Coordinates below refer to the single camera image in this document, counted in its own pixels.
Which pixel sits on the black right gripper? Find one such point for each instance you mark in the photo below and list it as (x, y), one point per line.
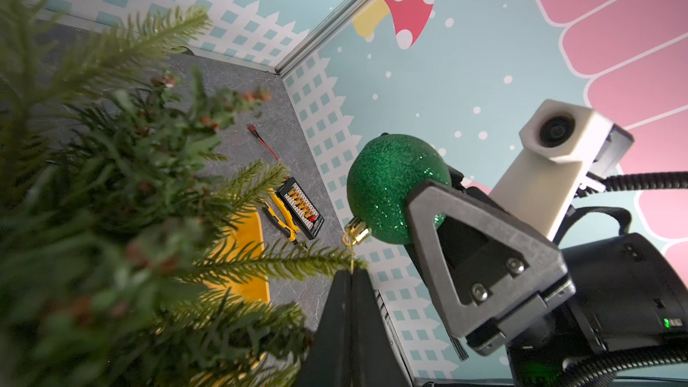
(576, 316)

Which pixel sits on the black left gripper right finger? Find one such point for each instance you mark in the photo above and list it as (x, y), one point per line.
(373, 362)

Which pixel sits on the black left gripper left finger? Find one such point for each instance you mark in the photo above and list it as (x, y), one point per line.
(328, 362)

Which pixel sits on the green glitter ball ornament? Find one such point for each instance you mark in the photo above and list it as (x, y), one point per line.
(384, 174)

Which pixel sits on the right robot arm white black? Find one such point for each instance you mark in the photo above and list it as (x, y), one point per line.
(576, 316)

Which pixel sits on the small green christmas tree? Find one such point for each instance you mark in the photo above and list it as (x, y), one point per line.
(109, 217)

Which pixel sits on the yellow oval tray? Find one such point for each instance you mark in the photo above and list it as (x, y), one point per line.
(240, 305)

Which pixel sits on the yellow black pliers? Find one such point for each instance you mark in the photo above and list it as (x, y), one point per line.
(279, 216)

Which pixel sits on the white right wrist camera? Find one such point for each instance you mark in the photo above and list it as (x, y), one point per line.
(565, 147)

